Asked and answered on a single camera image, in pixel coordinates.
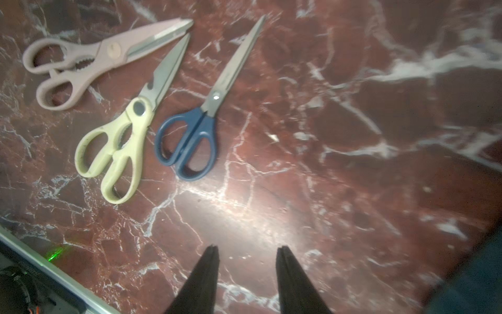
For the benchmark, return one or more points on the blue handled scissors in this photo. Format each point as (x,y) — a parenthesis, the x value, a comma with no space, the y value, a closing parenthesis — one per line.
(200,121)

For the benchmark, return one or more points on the teal plastic storage box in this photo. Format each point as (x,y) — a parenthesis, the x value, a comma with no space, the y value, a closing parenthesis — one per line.
(475,284)

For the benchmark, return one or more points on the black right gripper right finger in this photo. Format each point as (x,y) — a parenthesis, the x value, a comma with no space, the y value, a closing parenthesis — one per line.
(296,292)

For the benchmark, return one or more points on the cream handled kitchen scissors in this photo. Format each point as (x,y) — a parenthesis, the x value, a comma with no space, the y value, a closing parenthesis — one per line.
(127,133)

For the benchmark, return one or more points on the pink handled kitchen scissors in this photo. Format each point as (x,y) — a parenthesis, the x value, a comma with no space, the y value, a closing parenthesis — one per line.
(83,63)

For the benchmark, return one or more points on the aluminium front rail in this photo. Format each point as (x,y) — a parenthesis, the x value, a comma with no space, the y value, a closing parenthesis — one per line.
(32,284)

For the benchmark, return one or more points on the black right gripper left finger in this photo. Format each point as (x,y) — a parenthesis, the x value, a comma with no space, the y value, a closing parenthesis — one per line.
(198,294)

